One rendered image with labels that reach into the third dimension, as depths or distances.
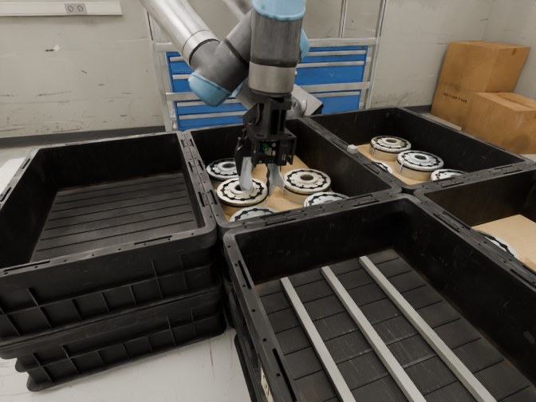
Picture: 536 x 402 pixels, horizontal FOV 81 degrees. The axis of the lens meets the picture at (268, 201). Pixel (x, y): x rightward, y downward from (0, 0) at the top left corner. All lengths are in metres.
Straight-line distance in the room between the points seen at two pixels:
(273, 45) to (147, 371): 0.53
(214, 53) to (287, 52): 0.16
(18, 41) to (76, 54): 0.42
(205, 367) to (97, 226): 0.32
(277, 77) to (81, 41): 2.98
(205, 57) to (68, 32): 2.85
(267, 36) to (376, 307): 0.41
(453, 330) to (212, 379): 0.34
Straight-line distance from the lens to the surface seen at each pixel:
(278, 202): 0.65
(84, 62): 3.44
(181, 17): 0.69
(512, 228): 0.73
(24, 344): 0.53
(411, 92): 4.26
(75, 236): 0.66
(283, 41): 0.51
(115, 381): 0.59
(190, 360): 0.57
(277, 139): 0.53
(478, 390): 0.44
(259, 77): 0.52
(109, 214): 0.69
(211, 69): 0.62
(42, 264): 0.45
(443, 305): 0.52
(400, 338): 0.46
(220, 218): 0.44
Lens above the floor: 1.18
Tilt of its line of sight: 33 degrees down
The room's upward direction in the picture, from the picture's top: straight up
